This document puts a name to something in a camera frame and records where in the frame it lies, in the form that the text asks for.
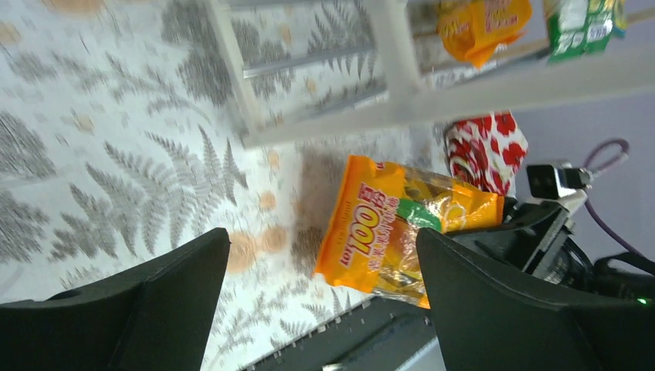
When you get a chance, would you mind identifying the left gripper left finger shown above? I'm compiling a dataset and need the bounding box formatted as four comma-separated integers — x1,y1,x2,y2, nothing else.
1,228,230,370

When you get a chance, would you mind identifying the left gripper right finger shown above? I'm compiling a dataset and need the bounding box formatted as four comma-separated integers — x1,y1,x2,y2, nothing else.
416,229,654,370

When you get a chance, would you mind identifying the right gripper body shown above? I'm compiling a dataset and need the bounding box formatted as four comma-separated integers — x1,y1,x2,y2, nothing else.
450,197,654,302

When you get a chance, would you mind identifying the orange mango candy bag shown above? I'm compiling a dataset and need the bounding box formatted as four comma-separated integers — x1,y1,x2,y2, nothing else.
314,155,504,308

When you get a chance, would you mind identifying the green candy bag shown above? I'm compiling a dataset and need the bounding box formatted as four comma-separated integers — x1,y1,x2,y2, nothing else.
542,0,614,63

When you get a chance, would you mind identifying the white metal shelf rack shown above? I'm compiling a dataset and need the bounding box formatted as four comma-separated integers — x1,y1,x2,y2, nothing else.
207,1,654,148

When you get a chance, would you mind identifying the orange bag under shelf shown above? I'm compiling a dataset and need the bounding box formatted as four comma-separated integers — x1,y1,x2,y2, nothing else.
436,0,532,68

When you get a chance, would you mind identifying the green yellow bag on shelf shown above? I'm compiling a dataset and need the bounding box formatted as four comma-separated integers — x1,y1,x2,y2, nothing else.
612,0,629,39

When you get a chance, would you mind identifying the red white floral bag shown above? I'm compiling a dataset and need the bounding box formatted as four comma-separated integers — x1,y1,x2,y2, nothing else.
444,111,528,196

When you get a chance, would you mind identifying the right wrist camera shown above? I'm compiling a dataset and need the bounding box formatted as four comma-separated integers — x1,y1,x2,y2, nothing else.
526,162,594,200

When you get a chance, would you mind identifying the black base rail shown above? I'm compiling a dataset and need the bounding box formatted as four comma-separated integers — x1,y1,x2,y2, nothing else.
244,298,436,370

